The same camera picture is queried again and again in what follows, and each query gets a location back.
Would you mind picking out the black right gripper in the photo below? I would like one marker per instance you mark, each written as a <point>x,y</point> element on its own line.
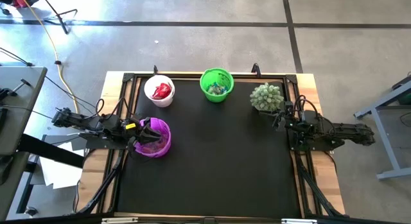
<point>284,118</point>

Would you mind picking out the yellow tag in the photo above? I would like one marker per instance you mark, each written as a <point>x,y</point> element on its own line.
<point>130,126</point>

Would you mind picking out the black table mat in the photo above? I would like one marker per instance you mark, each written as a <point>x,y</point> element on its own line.
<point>208,160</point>

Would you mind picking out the clear red candy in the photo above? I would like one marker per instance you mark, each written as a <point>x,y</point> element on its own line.
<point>149,149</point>
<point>164,142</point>

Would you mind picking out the green candy packet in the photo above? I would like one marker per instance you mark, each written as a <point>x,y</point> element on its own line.
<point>212,89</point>

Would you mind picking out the green plant in grey pot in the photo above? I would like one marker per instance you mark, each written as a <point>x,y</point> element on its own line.
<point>266,96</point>

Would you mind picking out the black tripod stand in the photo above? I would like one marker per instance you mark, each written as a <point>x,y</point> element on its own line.
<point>59,21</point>

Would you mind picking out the white pumpkin face bucket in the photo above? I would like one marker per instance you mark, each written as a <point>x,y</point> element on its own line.
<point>151,99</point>

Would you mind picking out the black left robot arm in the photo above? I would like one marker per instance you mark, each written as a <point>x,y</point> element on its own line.
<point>93,126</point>

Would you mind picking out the grey metal table frame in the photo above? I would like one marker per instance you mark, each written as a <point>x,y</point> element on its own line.
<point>383,137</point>

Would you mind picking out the white paper sheets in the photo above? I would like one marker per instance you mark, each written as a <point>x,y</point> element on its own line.
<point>61,176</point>

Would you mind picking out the grey side table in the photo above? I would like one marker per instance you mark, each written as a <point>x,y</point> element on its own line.
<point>16,127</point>

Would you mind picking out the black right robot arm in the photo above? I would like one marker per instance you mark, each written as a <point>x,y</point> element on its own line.
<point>337,131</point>

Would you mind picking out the purple pumpkin face bucket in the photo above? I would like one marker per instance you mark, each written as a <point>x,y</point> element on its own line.
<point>160,150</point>

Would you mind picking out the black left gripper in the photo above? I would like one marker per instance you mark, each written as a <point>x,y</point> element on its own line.
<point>136,129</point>

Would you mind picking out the green plastic bucket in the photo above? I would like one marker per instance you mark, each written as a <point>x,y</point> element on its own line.
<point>205,89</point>

